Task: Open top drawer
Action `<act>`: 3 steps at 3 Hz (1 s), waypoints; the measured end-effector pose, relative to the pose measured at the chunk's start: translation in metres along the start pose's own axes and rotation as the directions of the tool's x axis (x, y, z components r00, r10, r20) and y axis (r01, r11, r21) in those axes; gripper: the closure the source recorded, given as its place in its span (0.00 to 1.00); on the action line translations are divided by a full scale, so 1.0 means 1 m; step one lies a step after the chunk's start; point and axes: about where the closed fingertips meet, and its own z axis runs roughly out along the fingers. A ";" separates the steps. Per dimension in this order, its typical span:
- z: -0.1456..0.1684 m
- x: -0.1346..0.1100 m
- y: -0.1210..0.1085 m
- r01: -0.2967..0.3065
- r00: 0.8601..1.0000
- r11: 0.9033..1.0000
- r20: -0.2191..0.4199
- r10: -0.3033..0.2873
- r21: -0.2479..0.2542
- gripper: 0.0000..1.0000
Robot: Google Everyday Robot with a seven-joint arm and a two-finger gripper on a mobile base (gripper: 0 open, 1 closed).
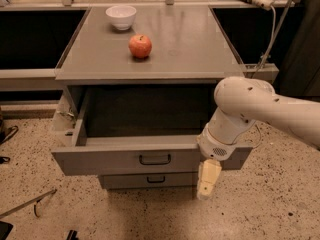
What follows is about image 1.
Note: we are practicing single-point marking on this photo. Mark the grey drawer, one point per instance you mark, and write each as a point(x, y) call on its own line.
point(138, 129)
point(153, 180)

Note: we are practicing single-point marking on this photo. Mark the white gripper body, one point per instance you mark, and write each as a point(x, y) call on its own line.
point(213, 148)

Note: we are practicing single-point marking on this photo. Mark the clear plastic sheet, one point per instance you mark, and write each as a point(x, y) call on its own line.
point(63, 122)

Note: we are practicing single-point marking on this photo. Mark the grey drawer cabinet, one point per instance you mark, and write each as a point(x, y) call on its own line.
point(187, 48)

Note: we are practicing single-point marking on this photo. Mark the metal rod on floor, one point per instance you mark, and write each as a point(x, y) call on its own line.
point(27, 203)

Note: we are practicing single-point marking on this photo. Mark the black object bottom edge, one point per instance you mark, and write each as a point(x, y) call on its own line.
point(72, 235)

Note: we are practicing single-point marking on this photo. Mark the grey metal rail frame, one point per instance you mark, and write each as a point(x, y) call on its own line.
point(44, 79)

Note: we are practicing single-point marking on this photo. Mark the white bowl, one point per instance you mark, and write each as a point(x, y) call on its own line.
point(121, 16)

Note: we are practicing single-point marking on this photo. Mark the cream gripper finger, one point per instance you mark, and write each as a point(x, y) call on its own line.
point(208, 173)

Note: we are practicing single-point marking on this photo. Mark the grey bottom drawer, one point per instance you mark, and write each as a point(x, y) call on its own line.
point(153, 180)

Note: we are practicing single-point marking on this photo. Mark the red apple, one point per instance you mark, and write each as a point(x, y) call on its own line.
point(140, 46)

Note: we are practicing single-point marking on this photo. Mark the grey top drawer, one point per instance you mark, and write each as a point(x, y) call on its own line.
point(138, 129)

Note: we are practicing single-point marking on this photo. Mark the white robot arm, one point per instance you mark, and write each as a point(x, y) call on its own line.
point(240, 103)

